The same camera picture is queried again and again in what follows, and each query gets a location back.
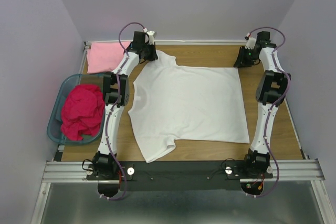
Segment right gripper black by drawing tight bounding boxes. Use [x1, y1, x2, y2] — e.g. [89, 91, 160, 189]
[232, 46, 257, 68]

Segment white t-shirt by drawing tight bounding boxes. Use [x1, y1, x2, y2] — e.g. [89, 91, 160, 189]
[129, 51, 249, 163]

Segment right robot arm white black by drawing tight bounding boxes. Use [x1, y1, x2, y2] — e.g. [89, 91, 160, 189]
[234, 27, 291, 178]

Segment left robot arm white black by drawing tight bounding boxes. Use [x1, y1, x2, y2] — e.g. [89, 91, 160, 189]
[87, 29, 158, 180]

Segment folded pink t-shirt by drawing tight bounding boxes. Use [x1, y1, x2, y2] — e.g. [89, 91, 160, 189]
[87, 42, 124, 74]

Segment folded teal t-shirt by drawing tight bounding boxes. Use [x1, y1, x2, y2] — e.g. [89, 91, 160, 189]
[88, 72, 111, 76]

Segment red t-shirt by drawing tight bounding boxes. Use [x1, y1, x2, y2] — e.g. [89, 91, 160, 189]
[61, 84, 104, 142]

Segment blue plastic basket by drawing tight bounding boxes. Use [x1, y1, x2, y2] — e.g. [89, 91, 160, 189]
[47, 73, 105, 146]

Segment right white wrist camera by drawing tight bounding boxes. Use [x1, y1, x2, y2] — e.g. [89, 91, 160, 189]
[245, 33, 256, 50]

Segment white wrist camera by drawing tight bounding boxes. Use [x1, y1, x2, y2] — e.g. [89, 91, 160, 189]
[143, 28, 157, 45]
[245, 33, 256, 50]

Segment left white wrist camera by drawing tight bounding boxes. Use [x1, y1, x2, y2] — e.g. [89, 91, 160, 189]
[143, 28, 157, 45]

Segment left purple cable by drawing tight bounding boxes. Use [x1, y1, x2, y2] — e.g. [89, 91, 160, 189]
[99, 22, 148, 202]

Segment aluminium frame rail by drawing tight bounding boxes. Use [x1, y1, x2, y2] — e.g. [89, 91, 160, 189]
[32, 159, 335, 223]

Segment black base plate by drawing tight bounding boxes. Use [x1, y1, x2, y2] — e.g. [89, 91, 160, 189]
[85, 158, 273, 197]

